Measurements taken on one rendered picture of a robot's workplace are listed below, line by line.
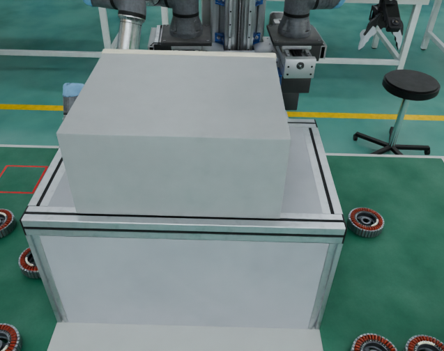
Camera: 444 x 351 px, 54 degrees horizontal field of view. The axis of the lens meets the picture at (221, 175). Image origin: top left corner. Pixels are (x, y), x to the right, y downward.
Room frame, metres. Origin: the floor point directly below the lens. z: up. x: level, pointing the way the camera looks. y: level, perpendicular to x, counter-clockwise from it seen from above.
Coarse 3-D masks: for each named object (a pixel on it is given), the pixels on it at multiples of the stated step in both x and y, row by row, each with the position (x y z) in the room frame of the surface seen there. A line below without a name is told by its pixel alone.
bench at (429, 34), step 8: (440, 0) 4.44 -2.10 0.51; (432, 8) 4.49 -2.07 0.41; (432, 16) 4.44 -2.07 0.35; (432, 24) 4.44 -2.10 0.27; (432, 32) 4.42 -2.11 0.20; (424, 40) 4.44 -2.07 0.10; (432, 40) 4.28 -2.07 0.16; (440, 40) 4.19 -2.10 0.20; (424, 48) 4.44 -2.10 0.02; (440, 48) 4.08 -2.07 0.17
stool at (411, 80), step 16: (384, 80) 2.54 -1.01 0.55; (400, 80) 2.52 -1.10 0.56; (416, 80) 2.53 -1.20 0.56; (432, 80) 2.53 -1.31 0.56; (400, 96) 2.40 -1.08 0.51; (416, 96) 2.36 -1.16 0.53; (432, 96) 2.38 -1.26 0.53; (400, 112) 2.52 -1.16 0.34; (400, 128) 2.52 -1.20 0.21; (384, 144) 2.54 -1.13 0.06
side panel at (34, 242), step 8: (32, 240) 0.65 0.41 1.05; (32, 248) 0.64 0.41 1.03; (40, 248) 0.64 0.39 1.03; (40, 256) 0.65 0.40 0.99; (40, 264) 0.65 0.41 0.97; (48, 264) 0.65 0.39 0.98; (40, 272) 0.64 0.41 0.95; (48, 272) 0.64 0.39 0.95; (48, 280) 0.65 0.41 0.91; (48, 288) 0.64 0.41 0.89; (56, 288) 0.65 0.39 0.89; (48, 296) 0.64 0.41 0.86; (56, 296) 0.64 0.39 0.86; (56, 304) 0.65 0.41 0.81; (56, 312) 0.64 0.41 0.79; (64, 312) 0.64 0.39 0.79; (64, 320) 0.64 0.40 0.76
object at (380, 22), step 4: (380, 0) 1.56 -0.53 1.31; (384, 0) 1.53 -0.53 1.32; (380, 4) 1.55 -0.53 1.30; (372, 8) 1.57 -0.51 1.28; (376, 8) 1.54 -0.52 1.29; (380, 8) 1.54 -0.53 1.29; (376, 12) 1.52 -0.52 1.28; (380, 12) 1.51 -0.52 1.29; (372, 16) 1.56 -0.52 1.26; (380, 16) 1.50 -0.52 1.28; (380, 20) 1.50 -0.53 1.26; (380, 24) 1.50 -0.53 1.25; (384, 24) 1.50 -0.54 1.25; (380, 28) 1.50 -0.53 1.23
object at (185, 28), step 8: (176, 16) 1.91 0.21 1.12; (184, 16) 1.90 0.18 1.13; (192, 16) 1.91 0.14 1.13; (176, 24) 1.91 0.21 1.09; (184, 24) 1.89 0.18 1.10; (192, 24) 1.90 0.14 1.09; (200, 24) 1.94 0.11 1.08; (176, 32) 1.89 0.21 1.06; (184, 32) 1.88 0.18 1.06; (192, 32) 1.89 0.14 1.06; (200, 32) 1.92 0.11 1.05
